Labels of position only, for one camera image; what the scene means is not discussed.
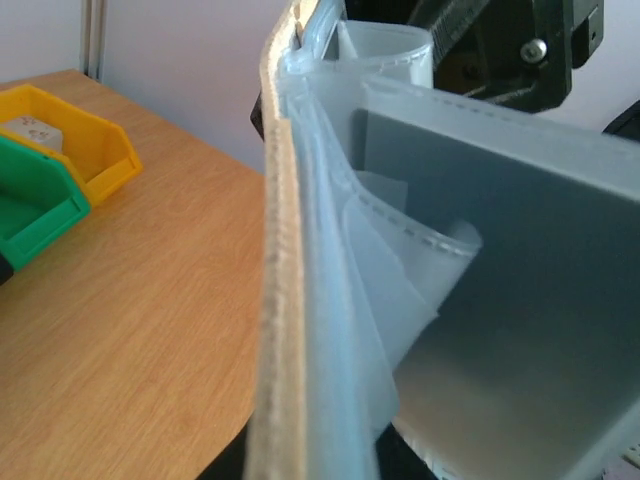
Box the black bin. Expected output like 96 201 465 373
0 254 14 285

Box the green bin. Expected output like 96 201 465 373
1 137 91 271

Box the dark grey credit card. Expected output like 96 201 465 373
351 108 639 479

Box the beige card holder wallet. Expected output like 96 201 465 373
243 0 640 480

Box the right yellow bin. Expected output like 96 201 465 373
1 84 143 206

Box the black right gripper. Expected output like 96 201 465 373
346 0 604 113

